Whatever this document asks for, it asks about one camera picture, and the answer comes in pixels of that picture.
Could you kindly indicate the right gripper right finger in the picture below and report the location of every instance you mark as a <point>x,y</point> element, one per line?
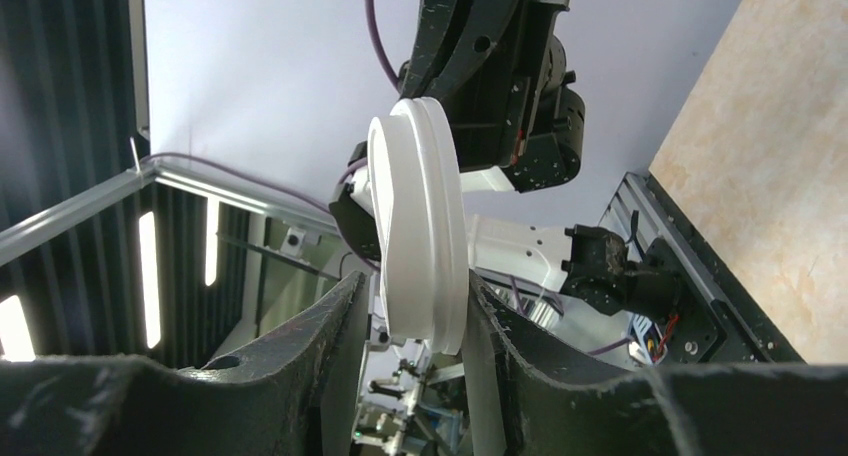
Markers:
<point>529,393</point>

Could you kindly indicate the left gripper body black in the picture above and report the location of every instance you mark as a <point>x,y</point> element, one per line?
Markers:
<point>501,76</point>

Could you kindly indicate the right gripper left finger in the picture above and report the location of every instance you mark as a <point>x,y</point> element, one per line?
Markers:
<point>292,391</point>

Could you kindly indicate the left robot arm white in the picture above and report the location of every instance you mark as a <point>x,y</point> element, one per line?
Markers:
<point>587,263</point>

